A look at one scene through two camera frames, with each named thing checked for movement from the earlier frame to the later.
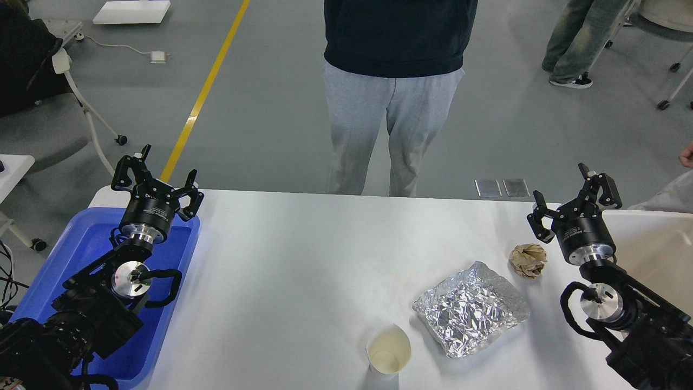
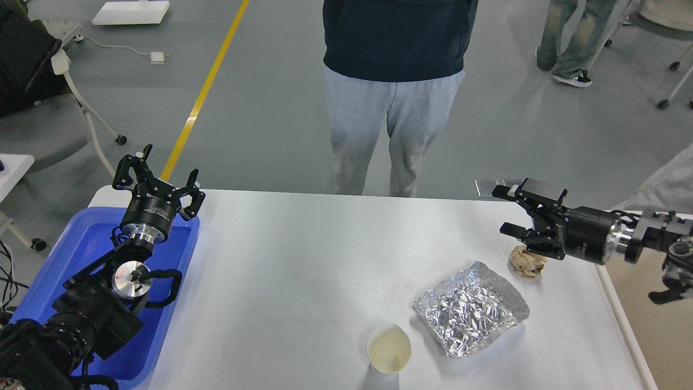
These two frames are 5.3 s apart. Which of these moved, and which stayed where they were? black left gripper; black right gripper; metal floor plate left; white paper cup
Moved: black right gripper
Stayed: black left gripper; metal floor plate left; white paper cup
